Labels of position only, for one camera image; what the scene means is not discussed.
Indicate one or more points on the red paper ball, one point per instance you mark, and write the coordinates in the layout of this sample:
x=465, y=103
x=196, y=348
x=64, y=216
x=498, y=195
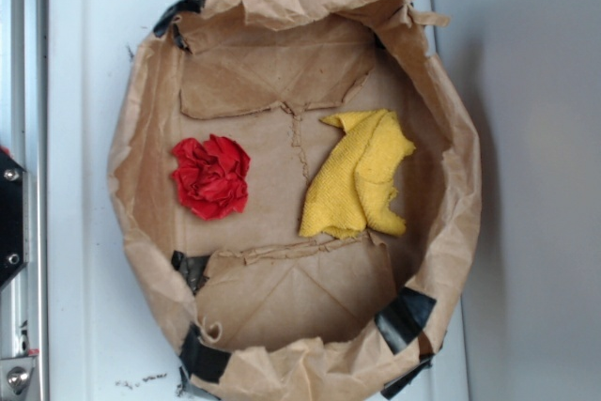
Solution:
x=211, y=176

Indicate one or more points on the yellow knitted cloth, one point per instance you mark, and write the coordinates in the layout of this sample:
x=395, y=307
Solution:
x=354, y=187

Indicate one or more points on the aluminium frame rail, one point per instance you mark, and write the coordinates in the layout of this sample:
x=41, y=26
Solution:
x=24, y=363

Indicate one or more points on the black mounting bracket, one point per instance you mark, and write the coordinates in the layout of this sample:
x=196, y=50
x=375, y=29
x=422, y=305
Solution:
x=14, y=222

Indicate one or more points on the brown paper bag tray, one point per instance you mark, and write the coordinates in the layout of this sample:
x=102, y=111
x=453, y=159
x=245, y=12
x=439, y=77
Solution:
x=254, y=310

